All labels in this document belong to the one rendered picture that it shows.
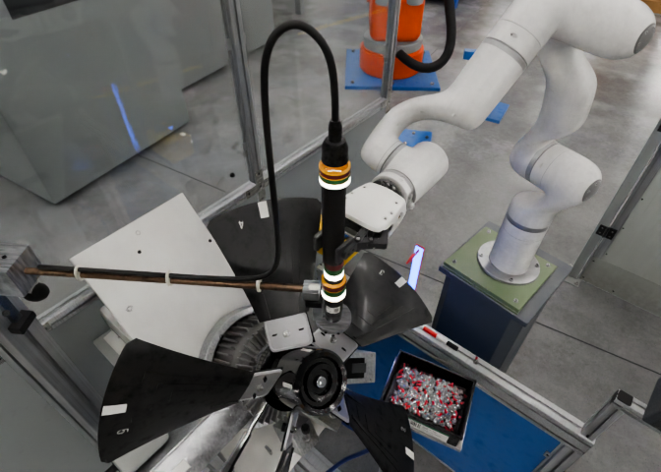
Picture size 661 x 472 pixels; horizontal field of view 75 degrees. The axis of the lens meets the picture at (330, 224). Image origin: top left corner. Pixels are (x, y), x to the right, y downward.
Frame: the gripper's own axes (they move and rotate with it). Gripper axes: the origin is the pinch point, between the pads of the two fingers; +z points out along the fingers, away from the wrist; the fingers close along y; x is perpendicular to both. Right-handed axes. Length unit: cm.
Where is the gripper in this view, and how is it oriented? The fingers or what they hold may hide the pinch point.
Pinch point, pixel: (332, 244)
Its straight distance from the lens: 68.8
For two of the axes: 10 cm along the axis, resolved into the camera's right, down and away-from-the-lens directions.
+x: 0.1, -7.3, -6.8
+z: -6.3, 5.2, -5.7
